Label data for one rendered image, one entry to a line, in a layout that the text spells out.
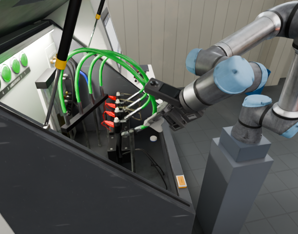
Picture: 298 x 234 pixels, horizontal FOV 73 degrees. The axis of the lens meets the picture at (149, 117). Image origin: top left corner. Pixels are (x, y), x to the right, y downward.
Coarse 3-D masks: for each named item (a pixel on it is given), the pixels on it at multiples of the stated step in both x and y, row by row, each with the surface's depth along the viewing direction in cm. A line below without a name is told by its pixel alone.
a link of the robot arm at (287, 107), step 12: (288, 24) 67; (288, 36) 70; (288, 72) 78; (288, 84) 78; (288, 96) 80; (276, 108) 87; (288, 108) 83; (264, 120) 93; (276, 120) 88; (288, 120) 84; (276, 132) 91; (288, 132) 86
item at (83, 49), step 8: (80, 48) 63; (88, 48) 62; (112, 56) 60; (120, 64) 61; (136, 72) 61; (152, 96) 63; (64, 104) 78; (152, 104) 65; (64, 112) 80; (144, 128) 71
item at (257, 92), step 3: (267, 69) 330; (270, 72) 318; (267, 78) 324; (264, 84) 328; (261, 87) 328; (258, 90) 331; (261, 90) 333; (246, 93) 344; (249, 93) 339; (252, 93) 336; (255, 93) 335; (258, 93) 335
